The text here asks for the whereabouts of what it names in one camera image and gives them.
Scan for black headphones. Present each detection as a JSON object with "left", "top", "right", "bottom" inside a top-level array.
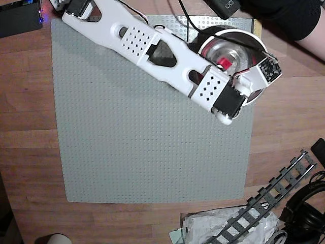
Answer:
[{"left": 279, "top": 171, "right": 325, "bottom": 244}]

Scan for red lego block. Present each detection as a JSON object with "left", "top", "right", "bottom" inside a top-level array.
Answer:
[{"left": 219, "top": 57, "right": 233, "bottom": 71}]

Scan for light wooden block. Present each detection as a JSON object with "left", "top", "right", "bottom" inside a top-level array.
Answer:
[{"left": 253, "top": 19, "right": 263, "bottom": 39}]

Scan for white crumpled plastic bag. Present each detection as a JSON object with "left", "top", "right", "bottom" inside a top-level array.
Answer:
[{"left": 181, "top": 206, "right": 281, "bottom": 244}]

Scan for black shirt sleeve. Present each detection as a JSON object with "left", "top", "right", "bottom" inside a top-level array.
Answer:
[{"left": 238, "top": 0, "right": 322, "bottom": 42}]

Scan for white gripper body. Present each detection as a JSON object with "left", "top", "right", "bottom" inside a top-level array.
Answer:
[{"left": 229, "top": 70, "right": 264, "bottom": 104}]

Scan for black electronics box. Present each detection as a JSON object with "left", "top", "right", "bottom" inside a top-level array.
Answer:
[{"left": 0, "top": 0, "right": 44, "bottom": 39}]

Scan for black flat rectangular object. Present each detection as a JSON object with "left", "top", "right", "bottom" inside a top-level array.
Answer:
[{"left": 310, "top": 138, "right": 325, "bottom": 163}]

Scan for grey lego train track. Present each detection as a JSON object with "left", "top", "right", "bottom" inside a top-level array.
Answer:
[{"left": 203, "top": 149, "right": 318, "bottom": 244}]

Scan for black device with white logo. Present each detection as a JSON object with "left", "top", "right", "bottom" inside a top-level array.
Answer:
[{"left": 203, "top": 0, "right": 242, "bottom": 20}]

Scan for stainless steel bowl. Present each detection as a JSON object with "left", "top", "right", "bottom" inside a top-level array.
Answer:
[{"left": 197, "top": 25, "right": 270, "bottom": 105}]

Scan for white cylinder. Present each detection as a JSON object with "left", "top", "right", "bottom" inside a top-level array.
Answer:
[{"left": 34, "top": 233, "right": 73, "bottom": 244}]

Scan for wrist camera board white housing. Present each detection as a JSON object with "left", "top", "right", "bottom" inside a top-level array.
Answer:
[{"left": 250, "top": 57, "right": 283, "bottom": 88}]

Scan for pale green sheet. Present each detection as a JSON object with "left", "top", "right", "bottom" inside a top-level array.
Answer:
[{"left": 169, "top": 227, "right": 186, "bottom": 244}]

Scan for small light grey baseplate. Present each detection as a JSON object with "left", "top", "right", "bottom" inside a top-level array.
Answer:
[{"left": 188, "top": 15, "right": 254, "bottom": 41}]

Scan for white wheel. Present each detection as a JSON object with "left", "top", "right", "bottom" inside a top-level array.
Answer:
[{"left": 269, "top": 230, "right": 289, "bottom": 244}]

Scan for large grey lego baseplate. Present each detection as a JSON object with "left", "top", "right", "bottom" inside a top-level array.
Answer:
[{"left": 50, "top": 14, "right": 256, "bottom": 204}]

